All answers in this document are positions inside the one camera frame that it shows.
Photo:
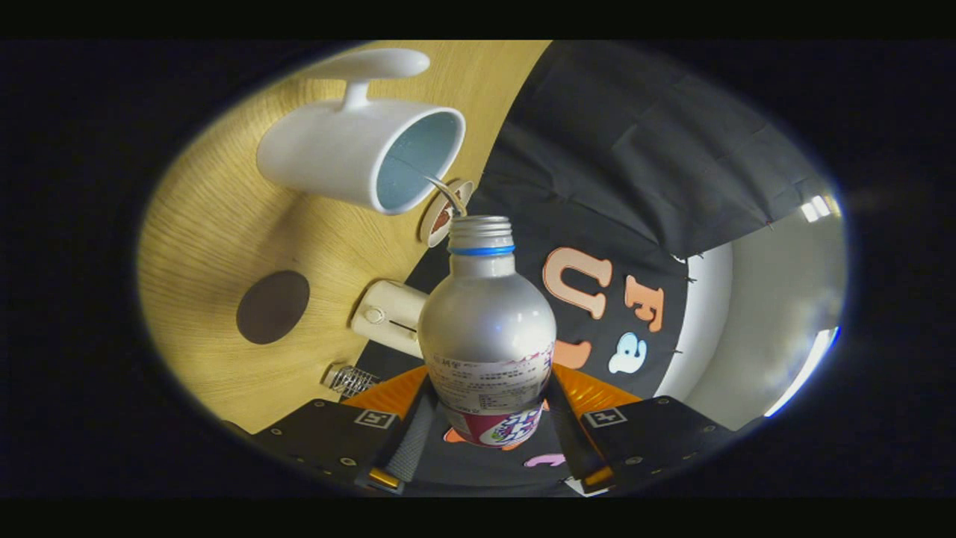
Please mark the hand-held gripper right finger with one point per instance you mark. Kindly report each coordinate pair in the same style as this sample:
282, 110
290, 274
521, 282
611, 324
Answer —
571, 441

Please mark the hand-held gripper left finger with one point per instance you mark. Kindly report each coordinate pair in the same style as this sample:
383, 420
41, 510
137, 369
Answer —
414, 441

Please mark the silver juice bottle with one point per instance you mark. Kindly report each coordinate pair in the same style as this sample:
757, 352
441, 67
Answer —
485, 321

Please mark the dark round coaster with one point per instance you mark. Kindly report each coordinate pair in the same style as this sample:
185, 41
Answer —
272, 307

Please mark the white cup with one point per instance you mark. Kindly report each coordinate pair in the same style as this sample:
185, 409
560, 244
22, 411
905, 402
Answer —
328, 157

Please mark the white toaster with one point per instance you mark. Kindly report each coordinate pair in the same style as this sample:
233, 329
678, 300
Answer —
388, 314

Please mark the white round plate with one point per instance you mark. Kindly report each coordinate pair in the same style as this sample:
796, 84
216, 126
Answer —
432, 232

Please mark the brown meat piece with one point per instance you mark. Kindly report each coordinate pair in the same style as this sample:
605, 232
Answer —
442, 222

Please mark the wide ceiling light panel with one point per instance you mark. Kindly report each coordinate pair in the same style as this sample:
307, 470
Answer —
803, 371

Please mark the wooden table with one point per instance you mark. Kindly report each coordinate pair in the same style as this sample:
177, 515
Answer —
202, 239

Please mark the narrow ceiling light strip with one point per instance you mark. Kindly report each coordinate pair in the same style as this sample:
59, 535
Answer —
816, 207

